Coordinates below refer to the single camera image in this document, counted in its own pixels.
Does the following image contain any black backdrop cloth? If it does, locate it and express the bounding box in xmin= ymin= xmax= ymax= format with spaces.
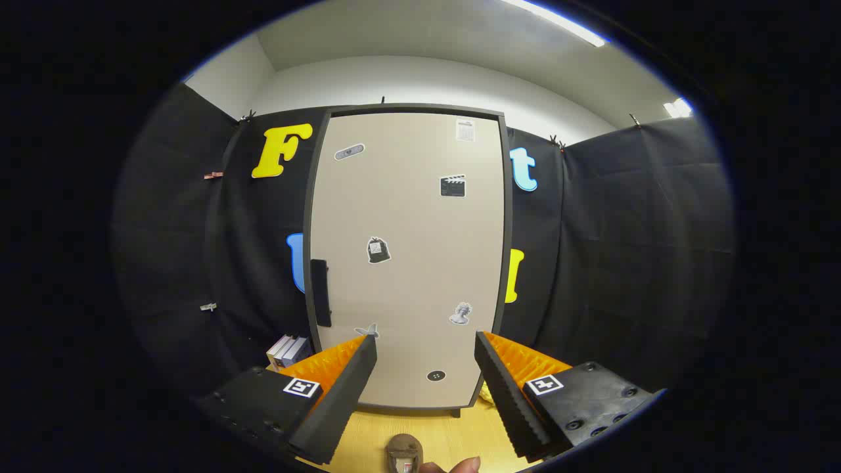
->
xmin=112 ymin=82 xmax=734 ymax=403

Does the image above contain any white striped book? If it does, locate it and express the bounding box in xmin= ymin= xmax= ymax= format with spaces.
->
xmin=266 ymin=334 xmax=294 ymax=372

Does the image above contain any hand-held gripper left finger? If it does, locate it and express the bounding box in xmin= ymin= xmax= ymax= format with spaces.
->
xmin=197 ymin=335 xmax=378 ymax=466

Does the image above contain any brown fuzzy shoe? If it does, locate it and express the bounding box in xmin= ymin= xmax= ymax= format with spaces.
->
xmin=384 ymin=434 xmax=425 ymax=473

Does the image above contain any grey shoe cabinet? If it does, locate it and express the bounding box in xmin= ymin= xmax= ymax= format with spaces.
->
xmin=303 ymin=103 xmax=514 ymax=418

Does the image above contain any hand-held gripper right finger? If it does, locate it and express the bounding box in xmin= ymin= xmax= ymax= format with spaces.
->
xmin=474 ymin=331 xmax=664 ymax=461

